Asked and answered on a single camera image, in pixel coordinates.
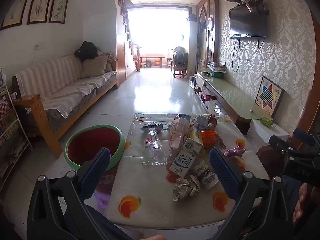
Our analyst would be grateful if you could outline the white cardboard box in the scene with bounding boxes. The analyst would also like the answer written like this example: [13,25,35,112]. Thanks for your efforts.
[246,119,290,143]

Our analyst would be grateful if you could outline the fruit-printed tablecloth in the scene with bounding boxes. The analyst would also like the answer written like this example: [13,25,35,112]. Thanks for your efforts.
[107,112,269,229]

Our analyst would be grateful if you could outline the white green milk carton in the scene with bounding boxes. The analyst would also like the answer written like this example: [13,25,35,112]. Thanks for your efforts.
[169,137,204,178]

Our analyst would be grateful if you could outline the framed botanical picture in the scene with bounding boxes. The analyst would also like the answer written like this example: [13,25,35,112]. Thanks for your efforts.
[1,0,34,30]
[27,0,53,25]
[49,0,70,23]

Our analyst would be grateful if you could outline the green-rimmed red bin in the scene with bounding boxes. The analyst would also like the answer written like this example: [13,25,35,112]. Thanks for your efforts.
[63,124,125,172]

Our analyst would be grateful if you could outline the black clothing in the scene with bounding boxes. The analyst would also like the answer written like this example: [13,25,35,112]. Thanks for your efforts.
[74,41,98,61]

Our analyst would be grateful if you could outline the stack of papers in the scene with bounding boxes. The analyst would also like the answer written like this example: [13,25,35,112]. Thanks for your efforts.
[206,62,227,72]

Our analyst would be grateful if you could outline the person's left hand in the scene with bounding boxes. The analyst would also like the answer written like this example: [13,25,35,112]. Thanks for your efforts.
[134,234,167,240]

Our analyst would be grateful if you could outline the yellow printed box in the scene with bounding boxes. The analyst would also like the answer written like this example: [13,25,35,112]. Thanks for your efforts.
[189,126,203,140]

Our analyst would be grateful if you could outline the row of children's books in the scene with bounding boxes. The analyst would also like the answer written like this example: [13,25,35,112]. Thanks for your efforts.
[0,80,30,180]

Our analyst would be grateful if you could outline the patterned pillow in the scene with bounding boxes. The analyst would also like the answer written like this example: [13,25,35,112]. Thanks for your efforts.
[99,51,113,72]

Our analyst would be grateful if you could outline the green box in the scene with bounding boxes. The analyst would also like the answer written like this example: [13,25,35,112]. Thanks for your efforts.
[209,68,225,78]

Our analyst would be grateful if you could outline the blue grey packet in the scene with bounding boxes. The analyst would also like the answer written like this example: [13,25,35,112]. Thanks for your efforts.
[140,122,163,132]

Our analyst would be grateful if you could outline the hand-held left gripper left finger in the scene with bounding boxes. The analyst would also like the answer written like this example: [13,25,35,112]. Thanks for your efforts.
[26,146,127,240]

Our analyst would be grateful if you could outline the red white box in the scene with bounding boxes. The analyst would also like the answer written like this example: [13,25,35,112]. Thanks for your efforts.
[200,87,213,102]

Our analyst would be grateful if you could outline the white book rack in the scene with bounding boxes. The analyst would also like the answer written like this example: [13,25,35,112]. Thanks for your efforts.
[0,67,33,188]

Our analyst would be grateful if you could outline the brown wooden furniture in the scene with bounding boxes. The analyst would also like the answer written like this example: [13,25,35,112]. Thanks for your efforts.
[257,144,285,179]

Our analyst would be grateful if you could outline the person's right hand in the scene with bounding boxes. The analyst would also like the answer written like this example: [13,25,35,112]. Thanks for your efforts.
[291,182,313,224]

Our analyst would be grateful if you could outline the chinese checkers board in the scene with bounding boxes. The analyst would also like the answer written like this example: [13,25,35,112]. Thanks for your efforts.
[254,76,285,117]

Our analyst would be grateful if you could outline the paper ball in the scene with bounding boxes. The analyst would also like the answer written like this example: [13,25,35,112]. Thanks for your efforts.
[194,114,220,132]

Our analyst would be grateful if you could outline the clear plastic bottle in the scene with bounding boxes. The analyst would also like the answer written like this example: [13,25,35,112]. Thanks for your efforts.
[141,127,168,166]

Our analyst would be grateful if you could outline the orange snack bag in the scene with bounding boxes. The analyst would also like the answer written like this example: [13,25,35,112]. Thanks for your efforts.
[200,129,223,150]

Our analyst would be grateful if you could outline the silver foil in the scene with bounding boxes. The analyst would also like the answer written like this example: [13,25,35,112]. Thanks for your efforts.
[173,175,201,202]

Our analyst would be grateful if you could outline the wooden chair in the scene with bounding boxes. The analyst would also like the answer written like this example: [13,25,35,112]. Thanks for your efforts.
[172,55,188,78]

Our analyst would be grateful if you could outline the beige pillow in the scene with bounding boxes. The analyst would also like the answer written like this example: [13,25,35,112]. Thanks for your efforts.
[80,54,108,78]

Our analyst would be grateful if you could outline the wooden cabinet door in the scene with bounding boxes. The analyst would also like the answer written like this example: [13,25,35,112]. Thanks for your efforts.
[116,35,127,85]

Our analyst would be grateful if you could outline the wooden staircase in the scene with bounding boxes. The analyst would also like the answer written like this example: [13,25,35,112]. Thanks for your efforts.
[115,0,141,73]

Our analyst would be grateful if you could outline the black bag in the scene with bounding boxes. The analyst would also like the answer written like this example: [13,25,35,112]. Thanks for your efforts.
[173,46,188,67]

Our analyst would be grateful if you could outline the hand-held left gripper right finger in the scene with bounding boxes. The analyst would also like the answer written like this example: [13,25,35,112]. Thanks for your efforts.
[209,147,295,240]

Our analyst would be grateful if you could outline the long television cabinet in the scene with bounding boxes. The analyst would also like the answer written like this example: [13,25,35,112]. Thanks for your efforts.
[194,71,274,135]

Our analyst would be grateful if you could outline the wooden room divider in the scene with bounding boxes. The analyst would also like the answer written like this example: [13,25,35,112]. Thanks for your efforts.
[197,0,220,65]

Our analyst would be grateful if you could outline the wall-mounted television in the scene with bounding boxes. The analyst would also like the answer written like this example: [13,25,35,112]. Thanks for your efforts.
[229,4,267,39]

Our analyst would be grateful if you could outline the wooden sofa with striped cover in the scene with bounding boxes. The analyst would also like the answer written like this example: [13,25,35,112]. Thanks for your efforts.
[12,55,119,158]

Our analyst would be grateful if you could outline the purple wrapper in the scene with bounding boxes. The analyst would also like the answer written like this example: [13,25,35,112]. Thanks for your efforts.
[222,145,247,157]

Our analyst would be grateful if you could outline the black cable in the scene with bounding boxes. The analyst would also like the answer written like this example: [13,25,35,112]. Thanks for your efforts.
[232,39,240,72]

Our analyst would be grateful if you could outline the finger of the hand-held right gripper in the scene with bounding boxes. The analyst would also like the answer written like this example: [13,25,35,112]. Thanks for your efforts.
[293,128,320,153]
[269,134,303,161]

